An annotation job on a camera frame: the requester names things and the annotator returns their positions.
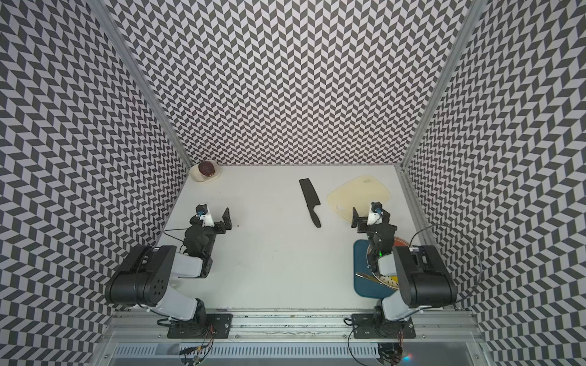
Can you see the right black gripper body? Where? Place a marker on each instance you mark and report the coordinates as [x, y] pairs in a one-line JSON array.
[[363, 227]]

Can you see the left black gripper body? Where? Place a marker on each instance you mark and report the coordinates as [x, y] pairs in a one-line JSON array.
[[218, 229]]

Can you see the cream plastic cutting board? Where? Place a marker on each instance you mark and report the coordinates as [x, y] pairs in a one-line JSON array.
[[358, 193]]

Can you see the black kitchen knife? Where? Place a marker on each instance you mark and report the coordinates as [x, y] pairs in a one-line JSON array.
[[311, 199]]

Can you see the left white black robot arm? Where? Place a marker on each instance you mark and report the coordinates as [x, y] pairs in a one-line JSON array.
[[143, 280]]

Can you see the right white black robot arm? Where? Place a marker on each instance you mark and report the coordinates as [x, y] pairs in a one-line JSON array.
[[415, 276]]

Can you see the cream small bowl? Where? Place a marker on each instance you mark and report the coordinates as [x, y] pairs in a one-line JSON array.
[[197, 177]]

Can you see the dark red round fruit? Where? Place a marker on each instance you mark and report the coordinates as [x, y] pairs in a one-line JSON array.
[[207, 169]]

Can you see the patterned round plate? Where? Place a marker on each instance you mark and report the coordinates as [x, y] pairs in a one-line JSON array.
[[382, 266]]

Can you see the teal placemat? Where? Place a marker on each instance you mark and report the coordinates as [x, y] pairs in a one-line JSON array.
[[362, 286]]

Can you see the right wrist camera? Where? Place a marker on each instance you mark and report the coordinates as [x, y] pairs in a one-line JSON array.
[[375, 214]]

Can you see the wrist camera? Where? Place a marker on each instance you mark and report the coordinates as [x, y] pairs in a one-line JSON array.
[[204, 216], [375, 214]]

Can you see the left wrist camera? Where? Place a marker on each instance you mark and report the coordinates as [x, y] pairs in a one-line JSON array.
[[204, 216]]

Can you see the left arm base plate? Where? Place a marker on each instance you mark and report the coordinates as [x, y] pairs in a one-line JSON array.
[[215, 326]]

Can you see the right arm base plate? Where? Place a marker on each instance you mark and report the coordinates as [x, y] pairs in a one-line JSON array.
[[365, 326]]

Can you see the aluminium rail frame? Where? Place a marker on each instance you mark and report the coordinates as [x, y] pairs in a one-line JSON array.
[[288, 337]]

